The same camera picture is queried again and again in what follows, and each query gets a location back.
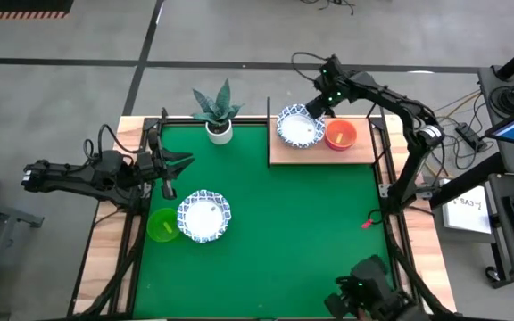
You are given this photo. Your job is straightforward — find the black power strip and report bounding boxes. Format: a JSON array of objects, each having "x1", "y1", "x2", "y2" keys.
[{"x1": 455, "y1": 122, "x2": 485, "y2": 152}]

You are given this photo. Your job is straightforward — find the blue patterned paper bowl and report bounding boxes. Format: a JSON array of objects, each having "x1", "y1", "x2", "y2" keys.
[
  {"x1": 276, "y1": 103, "x2": 327, "y2": 150},
  {"x1": 176, "y1": 189, "x2": 233, "y2": 244}
]

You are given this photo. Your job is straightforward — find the white paper sheet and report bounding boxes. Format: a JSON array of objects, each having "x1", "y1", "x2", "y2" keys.
[{"x1": 442, "y1": 191, "x2": 493, "y2": 235}]

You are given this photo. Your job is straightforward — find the wooden shelf board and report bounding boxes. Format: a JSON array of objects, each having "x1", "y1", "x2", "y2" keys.
[{"x1": 269, "y1": 116, "x2": 377, "y2": 166}]

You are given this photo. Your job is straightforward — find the black robotic device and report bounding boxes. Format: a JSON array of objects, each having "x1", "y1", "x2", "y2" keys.
[{"x1": 323, "y1": 253, "x2": 426, "y2": 321}]

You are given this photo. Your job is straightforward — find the yellow floor cable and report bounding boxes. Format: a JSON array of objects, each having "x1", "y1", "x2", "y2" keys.
[{"x1": 421, "y1": 88, "x2": 484, "y2": 179}]

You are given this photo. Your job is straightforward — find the green table mat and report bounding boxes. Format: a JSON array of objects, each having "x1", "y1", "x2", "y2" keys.
[{"x1": 132, "y1": 124, "x2": 401, "y2": 320}]

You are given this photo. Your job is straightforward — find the coiled black cable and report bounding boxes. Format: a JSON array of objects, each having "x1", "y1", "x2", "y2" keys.
[{"x1": 488, "y1": 84, "x2": 514, "y2": 118}]

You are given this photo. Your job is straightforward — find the black metal shelf frame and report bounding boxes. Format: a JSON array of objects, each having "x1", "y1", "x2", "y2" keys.
[{"x1": 265, "y1": 96, "x2": 390, "y2": 167}]

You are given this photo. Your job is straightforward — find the red plastic bowl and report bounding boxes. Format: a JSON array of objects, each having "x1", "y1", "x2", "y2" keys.
[{"x1": 324, "y1": 119, "x2": 359, "y2": 152}]

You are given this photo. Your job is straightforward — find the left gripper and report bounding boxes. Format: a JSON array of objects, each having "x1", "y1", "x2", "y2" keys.
[{"x1": 136, "y1": 128, "x2": 195, "y2": 201}]

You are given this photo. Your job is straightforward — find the black floor cable bundle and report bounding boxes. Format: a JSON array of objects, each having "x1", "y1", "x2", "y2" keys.
[{"x1": 300, "y1": 0, "x2": 357, "y2": 15}]

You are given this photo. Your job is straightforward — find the green plastic bowl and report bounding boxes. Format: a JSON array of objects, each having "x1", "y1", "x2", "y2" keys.
[{"x1": 145, "y1": 207, "x2": 181, "y2": 243}]

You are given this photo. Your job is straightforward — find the black mat with hazard stripe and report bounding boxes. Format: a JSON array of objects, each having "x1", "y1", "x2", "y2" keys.
[{"x1": 0, "y1": 0, "x2": 74, "y2": 21}]

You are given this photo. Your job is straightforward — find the white plant pot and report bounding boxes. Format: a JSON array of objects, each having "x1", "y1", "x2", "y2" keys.
[{"x1": 204, "y1": 119, "x2": 235, "y2": 146}]

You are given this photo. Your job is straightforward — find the green succulent plant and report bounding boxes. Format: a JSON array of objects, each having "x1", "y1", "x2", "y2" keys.
[{"x1": 191, "y1": 78, "x2": 244, "y2": 126}]

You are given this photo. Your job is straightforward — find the black rig frame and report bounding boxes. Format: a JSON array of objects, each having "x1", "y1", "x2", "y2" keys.
[{"x1": 67, "y1": 106, "x2": 459, "y2": 321}]

